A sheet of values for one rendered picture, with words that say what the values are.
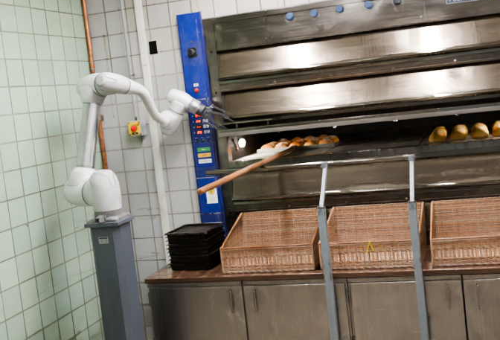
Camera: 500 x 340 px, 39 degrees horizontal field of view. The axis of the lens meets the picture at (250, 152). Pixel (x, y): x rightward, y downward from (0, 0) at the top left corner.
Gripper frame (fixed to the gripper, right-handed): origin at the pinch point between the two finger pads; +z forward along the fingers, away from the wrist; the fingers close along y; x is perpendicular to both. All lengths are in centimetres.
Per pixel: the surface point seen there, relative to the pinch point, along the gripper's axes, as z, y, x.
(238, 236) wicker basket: 38, 59, 4
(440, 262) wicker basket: 141, 10, 58
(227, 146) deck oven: 5.4, 13.8, -12.5
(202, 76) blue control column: -28.9, -18.7, -10.2
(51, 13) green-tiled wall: -127, -12, 8
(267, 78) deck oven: 9.4, -36.2, -3.4
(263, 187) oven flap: 38.2, 25.9, -7.7
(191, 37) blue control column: -46, -38, -10
